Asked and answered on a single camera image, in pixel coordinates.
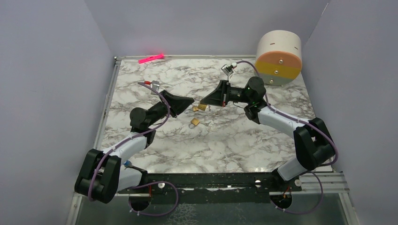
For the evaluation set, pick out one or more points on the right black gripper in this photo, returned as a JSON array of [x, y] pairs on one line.
[[216, 97]]

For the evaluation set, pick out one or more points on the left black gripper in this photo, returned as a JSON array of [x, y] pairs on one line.
[[177, 104]]

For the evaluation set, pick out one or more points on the brass padlock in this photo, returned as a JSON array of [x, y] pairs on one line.
[[193, 123], [204, 107], [191, 110]]

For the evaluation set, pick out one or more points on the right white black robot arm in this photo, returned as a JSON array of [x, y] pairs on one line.
[[313, 143]]

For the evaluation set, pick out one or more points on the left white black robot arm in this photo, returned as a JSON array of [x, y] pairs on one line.
[[101, 175]]

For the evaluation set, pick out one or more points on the pink marker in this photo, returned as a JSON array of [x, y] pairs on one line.
[[151, 58]]

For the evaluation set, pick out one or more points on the cream cylinder with coloured face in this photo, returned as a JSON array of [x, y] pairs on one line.
[[279, 57]]

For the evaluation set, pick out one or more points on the blue capacitor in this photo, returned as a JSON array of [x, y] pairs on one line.
[[127, 164]]

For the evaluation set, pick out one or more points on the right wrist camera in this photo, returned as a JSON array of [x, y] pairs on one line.
[[228, 70]]

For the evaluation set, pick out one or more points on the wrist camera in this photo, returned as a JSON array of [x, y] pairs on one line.
[[228, 70], [155, 86]]

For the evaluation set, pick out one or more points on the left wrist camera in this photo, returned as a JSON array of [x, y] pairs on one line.
[[155, 86]]

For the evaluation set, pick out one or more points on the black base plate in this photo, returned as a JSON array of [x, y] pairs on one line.
[[203, 188]]

